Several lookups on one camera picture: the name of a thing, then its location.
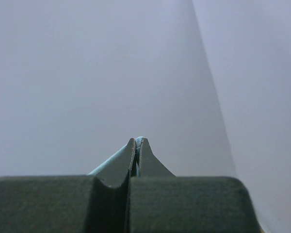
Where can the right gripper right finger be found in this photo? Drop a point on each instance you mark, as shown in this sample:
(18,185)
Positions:
(148,164)

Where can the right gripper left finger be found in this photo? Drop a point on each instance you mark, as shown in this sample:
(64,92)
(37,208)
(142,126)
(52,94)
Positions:
(115,174)

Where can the grey-blue t shirt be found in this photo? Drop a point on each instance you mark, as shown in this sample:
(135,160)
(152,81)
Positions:
(104,165)

